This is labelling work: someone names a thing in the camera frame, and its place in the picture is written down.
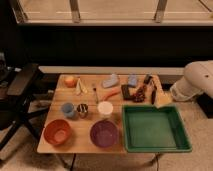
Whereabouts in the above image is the purple bowl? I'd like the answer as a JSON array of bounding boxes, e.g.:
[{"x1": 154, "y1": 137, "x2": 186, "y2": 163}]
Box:
[{"x1": 90, "y1": 120, "x2": 119, "y2": 148}]

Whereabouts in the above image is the dark red grape bunch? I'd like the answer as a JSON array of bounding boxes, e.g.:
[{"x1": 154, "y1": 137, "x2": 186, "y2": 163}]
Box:
[{"x1": 132, "y1": 85, "x2": 147, "y2": 102}]

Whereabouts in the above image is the pale banana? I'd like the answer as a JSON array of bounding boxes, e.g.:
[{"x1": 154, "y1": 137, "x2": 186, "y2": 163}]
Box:
[{"x1": 75, "y1": 79, "x2": 88, "y2": 95}]

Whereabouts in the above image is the green plastic tray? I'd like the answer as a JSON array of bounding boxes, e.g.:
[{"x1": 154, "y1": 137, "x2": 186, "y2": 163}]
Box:
[{"x1": 122, "y1": 105, "x2": 192, "y2": 153}]

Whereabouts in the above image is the yellow sponge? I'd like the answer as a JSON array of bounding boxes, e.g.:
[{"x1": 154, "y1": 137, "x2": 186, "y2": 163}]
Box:
[{"x1": 155, "y1": 93, "x2": 172, "y2": 108}]

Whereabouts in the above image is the black rectangular block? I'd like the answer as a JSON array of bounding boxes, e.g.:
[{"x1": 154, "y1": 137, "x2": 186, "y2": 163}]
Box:
[{"x1": 121, "y1": 85, "x2": 131, "y2": 100}]

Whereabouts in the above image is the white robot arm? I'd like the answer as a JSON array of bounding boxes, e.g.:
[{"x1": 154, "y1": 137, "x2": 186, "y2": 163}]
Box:
[{"x1": 170, "y1": 60, "x2": 213, "y2": 101}]

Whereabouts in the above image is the orange round fruit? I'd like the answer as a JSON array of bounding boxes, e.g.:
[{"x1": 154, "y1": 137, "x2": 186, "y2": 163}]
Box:
[{"x1": 64, "y1": 76, "x2": 77, "y2": 88}]

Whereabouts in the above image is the white cup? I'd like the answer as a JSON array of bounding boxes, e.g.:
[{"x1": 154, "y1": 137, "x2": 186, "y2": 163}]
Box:
[{"x1": 97, "y1": 101, "x2": 114, "y2": 118}]

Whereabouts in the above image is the orange carrot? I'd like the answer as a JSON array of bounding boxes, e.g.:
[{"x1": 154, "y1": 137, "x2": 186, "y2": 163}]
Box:
[{"x1": 102, "y1": 89, "x2": 120, "y2": 101}]

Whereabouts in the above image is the black office chair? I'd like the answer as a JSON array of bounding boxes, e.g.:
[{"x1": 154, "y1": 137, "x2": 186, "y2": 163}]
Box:
[{"x1": 0, "y1": 52, "x2": 49, "y2": 151}]

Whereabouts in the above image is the small blue object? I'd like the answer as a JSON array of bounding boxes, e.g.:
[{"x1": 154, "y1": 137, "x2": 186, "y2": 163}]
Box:
[{"x1": 128, "y1": 74, "x2": 138, "y2": 88}]

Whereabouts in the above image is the wooden table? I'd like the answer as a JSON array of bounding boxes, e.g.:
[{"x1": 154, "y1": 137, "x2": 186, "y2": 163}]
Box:
[{"x1": 36, "y1": 73, "x2": 168, "y2": 155}]

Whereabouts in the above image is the light blue cloth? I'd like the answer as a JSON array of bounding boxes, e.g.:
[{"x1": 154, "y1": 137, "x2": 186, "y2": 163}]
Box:
[{"x1": 102, "y1": 74, "x2": 119, "y2": 88}]

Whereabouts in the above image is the orange bowl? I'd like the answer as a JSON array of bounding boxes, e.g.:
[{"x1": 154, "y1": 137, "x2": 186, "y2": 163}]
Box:
[{"x1": 43, "y1": 119, "x2": 71, "y2": 146}]

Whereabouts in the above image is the blue cup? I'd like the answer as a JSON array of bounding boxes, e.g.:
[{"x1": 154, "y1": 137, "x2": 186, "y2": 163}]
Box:
[{"x1": 61, "y1": 103, "x2": 75, "y2": 118}]

